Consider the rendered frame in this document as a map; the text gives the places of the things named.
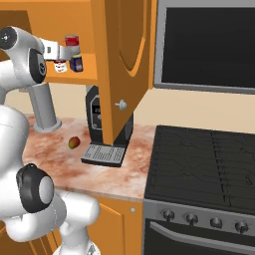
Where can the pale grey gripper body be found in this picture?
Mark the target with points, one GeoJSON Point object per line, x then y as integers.
{"type": "Point", "coordinates": [65, 53]}

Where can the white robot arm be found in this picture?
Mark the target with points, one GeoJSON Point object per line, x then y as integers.
{"type": "Point", "coordinates": [13, 139]}

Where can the orange cabinet door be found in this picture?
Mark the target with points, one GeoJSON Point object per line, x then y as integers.
{"type": "Point", "coordinates": [123, 50]}

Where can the grey cylinder with round foot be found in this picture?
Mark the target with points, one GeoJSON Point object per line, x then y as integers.
{"type": "Point", "coordinates": [43, 106]}

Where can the silver round door knob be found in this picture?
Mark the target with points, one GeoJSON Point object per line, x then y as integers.
{"type": "Point", "coordinates": [122, 105]}

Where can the red and green mango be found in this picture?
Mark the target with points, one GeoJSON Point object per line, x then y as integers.
{"type": "Point", "coordinates": [74, 142]}

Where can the black coffee machine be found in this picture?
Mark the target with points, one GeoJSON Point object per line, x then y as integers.
{"type": "Point", "coordinates": [103, 153]}

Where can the grey and black microwave oven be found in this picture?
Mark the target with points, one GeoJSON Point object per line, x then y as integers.
{"type": "Point", "coordinates": [207, 45]}

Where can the small silver cupboard knob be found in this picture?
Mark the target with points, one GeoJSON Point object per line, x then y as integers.
{"type": "Point", "coordinates": [132, 209]}

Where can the black and grey stove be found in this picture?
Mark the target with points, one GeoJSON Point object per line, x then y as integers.
{"type": "Point", "coordinates": [199, 172]}

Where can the orange base cupboard door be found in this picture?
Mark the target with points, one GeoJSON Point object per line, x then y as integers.
{"type": "Point", "coordinates": [116, 229]}

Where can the black stove knob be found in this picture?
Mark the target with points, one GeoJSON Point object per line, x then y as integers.
{"type": "Point", "coordinates": [191, 218]}
{"type": "Point", "coordinates": [168, 214]}
{"type": "Point", "coordinates": [241, 226]}
{"type": "Point", "coordinates": [216, 222]}

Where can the orange wall cabinet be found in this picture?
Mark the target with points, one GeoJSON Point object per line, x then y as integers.
{"type": "Point", "coordinates": [84, 30]}

